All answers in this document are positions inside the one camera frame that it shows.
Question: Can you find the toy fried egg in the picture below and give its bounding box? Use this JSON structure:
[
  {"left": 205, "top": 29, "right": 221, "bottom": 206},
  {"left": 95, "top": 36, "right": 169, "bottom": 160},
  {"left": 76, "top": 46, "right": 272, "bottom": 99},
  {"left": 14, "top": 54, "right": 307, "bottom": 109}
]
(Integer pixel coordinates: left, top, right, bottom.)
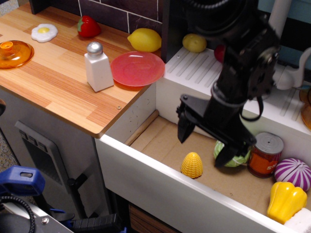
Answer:
[{"left": 31, "top": 24, "right": 58, "bottom": 43}]

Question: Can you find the red toy strawberry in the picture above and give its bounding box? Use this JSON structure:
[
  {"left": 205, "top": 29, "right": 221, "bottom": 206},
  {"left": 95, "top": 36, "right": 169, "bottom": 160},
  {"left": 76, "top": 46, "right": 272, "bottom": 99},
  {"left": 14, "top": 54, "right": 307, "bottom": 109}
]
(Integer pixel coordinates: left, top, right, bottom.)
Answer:
[{"left": 77, "top": 16, "right": 102, "bottom": 37}]

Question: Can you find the black corrugated cable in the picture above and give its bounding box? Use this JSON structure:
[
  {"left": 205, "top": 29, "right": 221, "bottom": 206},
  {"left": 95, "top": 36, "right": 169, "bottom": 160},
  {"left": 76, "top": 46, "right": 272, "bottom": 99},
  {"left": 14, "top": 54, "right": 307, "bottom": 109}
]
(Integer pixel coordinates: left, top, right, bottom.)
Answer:
[{"left": 0, "top": 195, "right": 36, "bottom": 233}]

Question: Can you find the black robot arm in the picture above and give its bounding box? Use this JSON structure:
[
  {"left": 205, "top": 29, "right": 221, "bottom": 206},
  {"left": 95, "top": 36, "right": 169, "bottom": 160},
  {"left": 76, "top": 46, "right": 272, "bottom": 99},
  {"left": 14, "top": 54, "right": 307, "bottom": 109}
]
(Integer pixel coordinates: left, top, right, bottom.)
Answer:
[{"left": 176, "top": 0, "right": 280, "bottom": 167}]

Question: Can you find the white toy sink basin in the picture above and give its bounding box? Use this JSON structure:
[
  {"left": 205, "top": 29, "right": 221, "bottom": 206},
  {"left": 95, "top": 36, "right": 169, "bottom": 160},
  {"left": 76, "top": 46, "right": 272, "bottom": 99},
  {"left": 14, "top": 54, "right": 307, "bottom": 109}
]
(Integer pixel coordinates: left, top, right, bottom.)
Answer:
[{"left": 95, "top": 46, "right": 311, "bottom": 233}]

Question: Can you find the red toy apple half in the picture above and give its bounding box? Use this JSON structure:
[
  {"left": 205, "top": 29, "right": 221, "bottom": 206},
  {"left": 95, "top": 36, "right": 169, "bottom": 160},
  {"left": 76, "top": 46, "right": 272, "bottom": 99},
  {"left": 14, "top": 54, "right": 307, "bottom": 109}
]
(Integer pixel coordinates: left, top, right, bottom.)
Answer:
[{"left": 214, "top": 45, "right": 225, "bottom": 63}]

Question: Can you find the yellow toy lemon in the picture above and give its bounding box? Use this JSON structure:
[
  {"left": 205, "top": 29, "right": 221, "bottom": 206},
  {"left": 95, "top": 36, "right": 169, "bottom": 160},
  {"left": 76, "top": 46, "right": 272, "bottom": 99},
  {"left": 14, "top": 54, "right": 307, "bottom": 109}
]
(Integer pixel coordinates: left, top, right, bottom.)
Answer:
[{"left": 127, "top": 28, "right": 162, "bottom": 52}]

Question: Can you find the grey toy faucet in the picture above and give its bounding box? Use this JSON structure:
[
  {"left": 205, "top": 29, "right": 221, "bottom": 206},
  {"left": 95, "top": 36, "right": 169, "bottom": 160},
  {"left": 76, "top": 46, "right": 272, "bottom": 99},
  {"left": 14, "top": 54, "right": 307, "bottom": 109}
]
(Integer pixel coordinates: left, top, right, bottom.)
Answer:
[{"left": 269, "top": 0, "right": 311, "bottom": 90}]

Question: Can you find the yellow toy bell pepper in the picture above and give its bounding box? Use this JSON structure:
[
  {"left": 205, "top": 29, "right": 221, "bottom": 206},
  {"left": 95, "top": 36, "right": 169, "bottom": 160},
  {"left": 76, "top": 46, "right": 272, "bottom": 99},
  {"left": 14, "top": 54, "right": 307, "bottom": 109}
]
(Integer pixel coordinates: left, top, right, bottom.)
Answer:
[{"left": 266, "top": 182, "right": 307, "bottom": 224}]

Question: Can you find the green toy cabbage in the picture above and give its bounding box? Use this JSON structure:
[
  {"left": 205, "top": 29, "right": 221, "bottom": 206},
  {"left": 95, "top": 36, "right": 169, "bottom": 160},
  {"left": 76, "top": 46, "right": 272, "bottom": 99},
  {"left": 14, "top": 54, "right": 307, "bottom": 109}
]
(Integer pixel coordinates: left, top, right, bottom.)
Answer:
[{"left": 213, "top": 140, "right": 251, "bottom": 167}]

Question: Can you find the grey toy oven door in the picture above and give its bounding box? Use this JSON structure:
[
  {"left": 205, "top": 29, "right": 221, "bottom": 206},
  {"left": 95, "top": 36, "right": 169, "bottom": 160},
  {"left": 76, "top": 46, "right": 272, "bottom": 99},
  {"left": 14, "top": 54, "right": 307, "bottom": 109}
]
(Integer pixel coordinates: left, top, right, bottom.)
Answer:
[{"left": 15, "top": 121, "right": 87, "bottom": 218}]

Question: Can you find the orange transparent pot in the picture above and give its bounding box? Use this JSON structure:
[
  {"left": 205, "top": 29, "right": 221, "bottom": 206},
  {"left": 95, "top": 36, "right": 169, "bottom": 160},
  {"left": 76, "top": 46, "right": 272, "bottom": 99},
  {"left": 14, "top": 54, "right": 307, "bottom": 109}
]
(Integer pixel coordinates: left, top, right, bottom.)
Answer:
[{"left": 299, "top": 87, "right": 311, "bottom": 130}]

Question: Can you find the yellow toy corn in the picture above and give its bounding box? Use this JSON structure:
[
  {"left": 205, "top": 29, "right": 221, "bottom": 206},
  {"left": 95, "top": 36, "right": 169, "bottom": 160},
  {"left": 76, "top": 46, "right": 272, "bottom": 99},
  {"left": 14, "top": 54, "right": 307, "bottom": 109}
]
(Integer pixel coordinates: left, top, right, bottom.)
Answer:
[{"left": 180, "top": 152, "right": 203, "bottom": 179}]

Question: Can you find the purple striped toy onion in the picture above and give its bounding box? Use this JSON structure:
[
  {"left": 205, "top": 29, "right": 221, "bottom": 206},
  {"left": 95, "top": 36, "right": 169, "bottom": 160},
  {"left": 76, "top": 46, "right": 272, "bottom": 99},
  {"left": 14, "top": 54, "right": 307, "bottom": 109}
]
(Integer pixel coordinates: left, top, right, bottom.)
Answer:
[{"left": 274, "top": 158, "right": 311, "bottom": 192}]

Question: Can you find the orange labelled toy can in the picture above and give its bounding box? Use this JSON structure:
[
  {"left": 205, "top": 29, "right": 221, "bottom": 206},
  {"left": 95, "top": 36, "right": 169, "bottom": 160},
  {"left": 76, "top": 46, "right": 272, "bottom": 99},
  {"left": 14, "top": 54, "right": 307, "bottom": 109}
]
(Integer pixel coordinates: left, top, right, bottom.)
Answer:
[{"left": 247, "top": 132, "right": 284, "bottom": 178}]

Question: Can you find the pink plastic plate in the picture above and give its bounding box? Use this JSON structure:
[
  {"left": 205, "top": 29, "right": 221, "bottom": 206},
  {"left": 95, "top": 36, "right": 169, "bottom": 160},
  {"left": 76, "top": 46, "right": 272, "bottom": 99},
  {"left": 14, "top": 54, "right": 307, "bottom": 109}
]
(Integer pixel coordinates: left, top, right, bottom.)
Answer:
[{"left": 110, "top": 51, "right": 165, "bottom": 87}]

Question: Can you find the orange transparent pot lid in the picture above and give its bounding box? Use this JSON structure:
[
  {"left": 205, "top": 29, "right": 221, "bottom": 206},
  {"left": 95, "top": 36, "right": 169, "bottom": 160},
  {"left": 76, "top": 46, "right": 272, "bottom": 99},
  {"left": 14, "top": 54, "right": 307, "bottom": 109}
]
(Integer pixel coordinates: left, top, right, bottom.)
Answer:
[{"left": 0, "top": 40, "right": 35, "bottom": 70}]

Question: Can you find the white salt shaker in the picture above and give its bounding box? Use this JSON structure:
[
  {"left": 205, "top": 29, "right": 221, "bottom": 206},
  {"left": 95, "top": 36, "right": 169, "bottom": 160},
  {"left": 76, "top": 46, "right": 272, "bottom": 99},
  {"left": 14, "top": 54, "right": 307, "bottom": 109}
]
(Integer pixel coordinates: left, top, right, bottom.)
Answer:
[{"left": 84, "top": 42, "right": 114, "bottom": 92}]

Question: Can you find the yellow toy potato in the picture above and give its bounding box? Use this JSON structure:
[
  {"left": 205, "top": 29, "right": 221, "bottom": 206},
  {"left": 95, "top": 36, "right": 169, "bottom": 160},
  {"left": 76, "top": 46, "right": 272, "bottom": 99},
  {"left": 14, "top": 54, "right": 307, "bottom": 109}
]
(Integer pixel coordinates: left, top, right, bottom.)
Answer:
[{"left": 182, "top": 33, "right": 207, "bottom": 53}]

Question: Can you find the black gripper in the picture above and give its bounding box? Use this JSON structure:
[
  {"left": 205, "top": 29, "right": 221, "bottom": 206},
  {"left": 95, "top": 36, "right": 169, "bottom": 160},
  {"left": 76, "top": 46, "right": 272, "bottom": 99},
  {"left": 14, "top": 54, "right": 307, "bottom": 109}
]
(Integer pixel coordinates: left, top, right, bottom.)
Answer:
[{"left": 176, "top": 83, "right": 257, "bottom": 167}]

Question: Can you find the blue clamp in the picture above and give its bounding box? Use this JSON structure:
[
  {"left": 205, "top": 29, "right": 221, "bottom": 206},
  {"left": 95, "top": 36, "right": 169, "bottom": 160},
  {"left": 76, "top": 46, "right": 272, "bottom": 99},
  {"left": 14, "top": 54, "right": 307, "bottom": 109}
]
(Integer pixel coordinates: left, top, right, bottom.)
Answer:
[{"left": 0, "top": 166, "right": 45, "bottom": 196}]

